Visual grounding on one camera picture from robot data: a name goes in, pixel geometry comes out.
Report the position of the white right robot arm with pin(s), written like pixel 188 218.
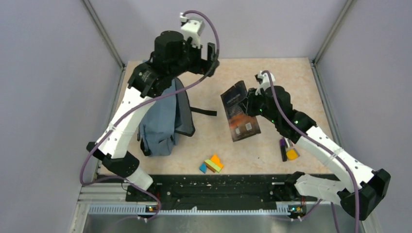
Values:
pixel 358 188

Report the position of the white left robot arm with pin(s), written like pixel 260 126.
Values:
pixel 173 55

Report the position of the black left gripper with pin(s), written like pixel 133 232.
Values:
pixel 202 65

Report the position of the yellow grey sharpener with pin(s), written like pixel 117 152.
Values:
pixel 292 154

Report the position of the blue eraser wedge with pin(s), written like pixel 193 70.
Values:
pixel 203 168

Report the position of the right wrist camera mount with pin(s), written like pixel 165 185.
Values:
pixel 264 78

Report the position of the aluminium frame rail left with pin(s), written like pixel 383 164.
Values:
pixel 103 32

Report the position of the blue student backpack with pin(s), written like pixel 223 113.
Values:
pixel 165 121

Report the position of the aluminium frame rail right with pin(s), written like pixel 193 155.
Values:
pixel 333 30

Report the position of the purple cap black marker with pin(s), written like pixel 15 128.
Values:
pixel 283 149

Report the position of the green brown eraser block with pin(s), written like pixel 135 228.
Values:
pixel 212 166

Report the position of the aluminium frame rail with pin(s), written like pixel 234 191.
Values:
pixel 333 30
pixel 103 32

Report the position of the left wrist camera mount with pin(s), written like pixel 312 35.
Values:
pixel 191 29

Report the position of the orange eraser block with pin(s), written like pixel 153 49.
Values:
pixel 216 160

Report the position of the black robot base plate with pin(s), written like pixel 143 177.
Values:
pixel 207 192

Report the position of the dark brown bottom book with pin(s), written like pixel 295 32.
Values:
pixel 241 126

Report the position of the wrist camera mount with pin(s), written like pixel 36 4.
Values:
pixel 191 29
pixel 264 78

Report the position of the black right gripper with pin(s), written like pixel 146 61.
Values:
pixel 250 99

